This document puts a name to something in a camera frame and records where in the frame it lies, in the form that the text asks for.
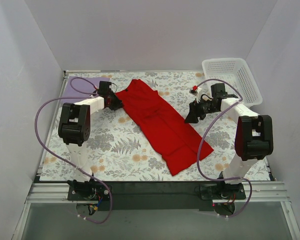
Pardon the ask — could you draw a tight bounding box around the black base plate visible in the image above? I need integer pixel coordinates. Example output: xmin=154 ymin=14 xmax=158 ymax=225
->
xmin=67 ymin=180 xmax=248 ymax=211

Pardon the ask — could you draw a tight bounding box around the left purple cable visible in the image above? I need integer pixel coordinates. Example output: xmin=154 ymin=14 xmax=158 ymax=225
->
xmin=34 ymin=76 xmax=114 ymax=225

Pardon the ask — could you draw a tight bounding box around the red t shirt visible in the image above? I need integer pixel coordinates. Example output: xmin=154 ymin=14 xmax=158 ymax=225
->
xmin=116 ymin=79 xmax=214 ymax=176

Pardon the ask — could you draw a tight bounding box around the purple cable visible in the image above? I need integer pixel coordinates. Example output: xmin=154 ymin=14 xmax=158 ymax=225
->
xmin=196 ymin=78 xmax=253 ymax=219
xmin=34 ymin=76 xmax=114 ymax=225

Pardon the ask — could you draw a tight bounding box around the folded purple t shirt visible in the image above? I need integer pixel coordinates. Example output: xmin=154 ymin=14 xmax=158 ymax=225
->
xmin=62 ymin=76 xmax=110 ymax=97

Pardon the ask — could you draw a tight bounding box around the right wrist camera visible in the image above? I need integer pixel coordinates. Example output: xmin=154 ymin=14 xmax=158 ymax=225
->
xmin=189 ymin=85 xmax=204 ymax=102

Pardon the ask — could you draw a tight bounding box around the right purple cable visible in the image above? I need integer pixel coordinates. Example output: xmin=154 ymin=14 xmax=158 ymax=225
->
xmin=196 ymin=78 xmax=253 ymax=219

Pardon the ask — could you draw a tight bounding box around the white plastic basket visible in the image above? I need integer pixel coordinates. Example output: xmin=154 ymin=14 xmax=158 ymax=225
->
xmin=202 ymin=57 xmax=263 ymax=107

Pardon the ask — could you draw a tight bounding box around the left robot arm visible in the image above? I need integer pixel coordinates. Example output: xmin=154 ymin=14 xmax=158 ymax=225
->
xmin=58 ymin=81 xmax=123 ymax=200

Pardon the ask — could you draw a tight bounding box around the aluminium frame rail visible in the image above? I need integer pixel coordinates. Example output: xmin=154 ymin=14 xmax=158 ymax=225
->
xmin=26 ymin=181 xmax=290 ymax=203

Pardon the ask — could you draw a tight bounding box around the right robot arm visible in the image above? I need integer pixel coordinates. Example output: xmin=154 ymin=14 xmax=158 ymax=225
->
xmin=184 ymin=79 xmax=274 ymax=202

